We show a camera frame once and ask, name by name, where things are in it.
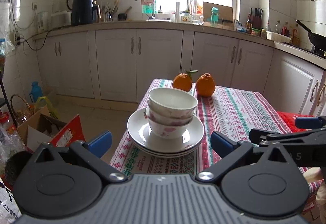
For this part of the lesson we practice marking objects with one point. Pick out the red snack box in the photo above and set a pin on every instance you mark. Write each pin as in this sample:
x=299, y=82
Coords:
x=289, y=119

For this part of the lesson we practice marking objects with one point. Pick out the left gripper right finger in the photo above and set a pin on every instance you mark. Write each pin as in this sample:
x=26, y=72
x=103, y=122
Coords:
x=233, y=155

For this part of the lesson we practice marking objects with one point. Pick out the right gloved hand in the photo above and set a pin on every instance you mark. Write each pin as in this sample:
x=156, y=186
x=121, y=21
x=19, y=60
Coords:
x=313, y=174

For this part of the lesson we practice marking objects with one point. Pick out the white kitchen cabinets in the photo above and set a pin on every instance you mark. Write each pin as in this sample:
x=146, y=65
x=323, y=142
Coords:
x=120, y=64

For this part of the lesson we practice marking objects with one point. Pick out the white floral bowl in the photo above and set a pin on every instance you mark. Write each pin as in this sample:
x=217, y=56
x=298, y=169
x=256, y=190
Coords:
x=172, y=103
x=168, y=131
x=158, y=118

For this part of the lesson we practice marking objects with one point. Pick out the dark sauce bottle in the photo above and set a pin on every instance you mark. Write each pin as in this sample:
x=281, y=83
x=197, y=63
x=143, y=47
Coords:
x=249, y=24

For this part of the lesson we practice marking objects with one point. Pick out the cardboard box on floor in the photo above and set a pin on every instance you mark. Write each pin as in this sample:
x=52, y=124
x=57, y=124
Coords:
x=40, y=128

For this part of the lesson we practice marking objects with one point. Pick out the black wok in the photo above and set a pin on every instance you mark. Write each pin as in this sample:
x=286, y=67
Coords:
x=318, y=41

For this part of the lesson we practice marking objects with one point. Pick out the teal bottle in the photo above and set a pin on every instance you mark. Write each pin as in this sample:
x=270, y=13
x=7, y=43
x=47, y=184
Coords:
x=214, y=17

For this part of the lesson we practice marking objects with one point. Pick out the orange fruit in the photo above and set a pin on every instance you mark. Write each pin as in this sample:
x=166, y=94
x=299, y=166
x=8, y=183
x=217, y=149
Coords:
x=205, y=85
x=182, y=82

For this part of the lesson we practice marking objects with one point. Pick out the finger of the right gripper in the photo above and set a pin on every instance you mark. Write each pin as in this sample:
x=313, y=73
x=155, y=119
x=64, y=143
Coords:
x=310, y=122

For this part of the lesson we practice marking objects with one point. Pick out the top white plate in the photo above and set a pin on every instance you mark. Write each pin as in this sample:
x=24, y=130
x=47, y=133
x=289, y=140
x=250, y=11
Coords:
x=139, y=131

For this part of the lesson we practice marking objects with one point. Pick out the white plate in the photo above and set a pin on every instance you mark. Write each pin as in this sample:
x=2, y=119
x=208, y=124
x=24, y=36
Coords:
x=165, y=155
x=139, y=131

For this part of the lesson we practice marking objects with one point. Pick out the knife block with knives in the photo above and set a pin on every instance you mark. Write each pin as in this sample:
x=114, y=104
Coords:
x=256, y=18

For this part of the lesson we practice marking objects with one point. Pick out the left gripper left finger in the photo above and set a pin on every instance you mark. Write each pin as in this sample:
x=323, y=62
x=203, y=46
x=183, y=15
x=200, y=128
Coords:
x=89, y=154

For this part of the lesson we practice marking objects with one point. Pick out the lower white plate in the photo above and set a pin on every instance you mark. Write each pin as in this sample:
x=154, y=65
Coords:
x=165, y=155

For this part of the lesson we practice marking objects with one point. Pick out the black electric kettle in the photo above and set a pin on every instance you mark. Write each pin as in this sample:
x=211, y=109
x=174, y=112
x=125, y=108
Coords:
x=83, y=12

